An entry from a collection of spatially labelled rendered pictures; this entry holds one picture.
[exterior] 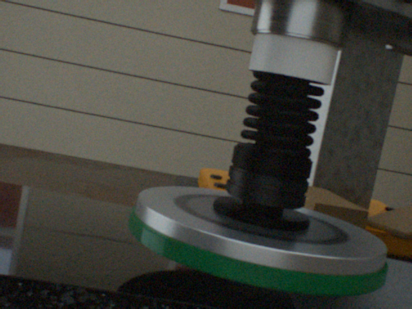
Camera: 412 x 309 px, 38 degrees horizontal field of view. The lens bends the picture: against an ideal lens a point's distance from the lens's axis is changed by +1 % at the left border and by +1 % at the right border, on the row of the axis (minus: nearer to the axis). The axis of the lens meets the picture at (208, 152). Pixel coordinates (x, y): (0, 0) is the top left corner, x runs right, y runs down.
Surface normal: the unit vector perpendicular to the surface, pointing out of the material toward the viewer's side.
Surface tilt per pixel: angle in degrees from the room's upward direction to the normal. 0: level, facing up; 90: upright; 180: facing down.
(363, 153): 90
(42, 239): 0
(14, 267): 0
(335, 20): 90
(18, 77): 90
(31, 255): 0
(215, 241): 90
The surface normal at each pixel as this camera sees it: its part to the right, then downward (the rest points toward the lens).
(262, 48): -0.81, -0.11
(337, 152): 0.54, 0.19
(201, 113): 0.07, 0.11
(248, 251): -0.17, 0.07
